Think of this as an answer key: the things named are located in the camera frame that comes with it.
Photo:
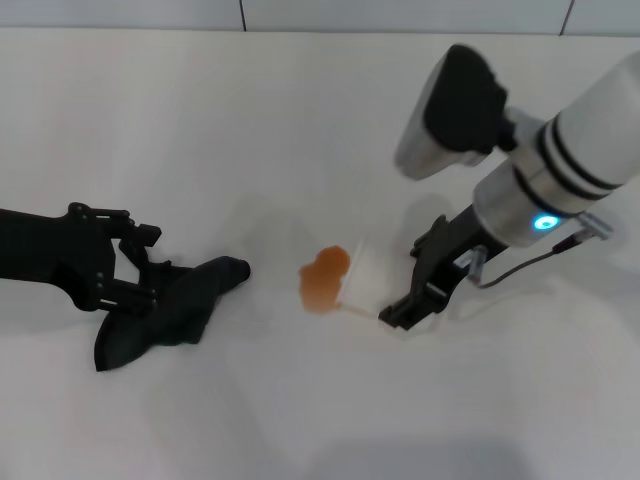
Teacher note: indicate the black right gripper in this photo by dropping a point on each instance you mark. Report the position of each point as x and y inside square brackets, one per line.
[447, 245]

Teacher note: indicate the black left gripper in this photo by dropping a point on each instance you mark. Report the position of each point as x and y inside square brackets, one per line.
[50, 250]

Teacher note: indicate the white paper cup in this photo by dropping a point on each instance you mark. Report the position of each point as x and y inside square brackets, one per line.
[372, 280]

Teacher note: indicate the dark blue rag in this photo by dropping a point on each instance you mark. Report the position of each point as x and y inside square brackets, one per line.
[170, 310]

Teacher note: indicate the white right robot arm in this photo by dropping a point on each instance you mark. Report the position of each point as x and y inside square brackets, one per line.
[575, 145]

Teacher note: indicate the orange liquid stain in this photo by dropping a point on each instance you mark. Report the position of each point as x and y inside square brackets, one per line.
[322, 282]

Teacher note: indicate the right wrist camera housing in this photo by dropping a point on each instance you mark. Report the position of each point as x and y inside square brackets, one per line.
[450, 105]

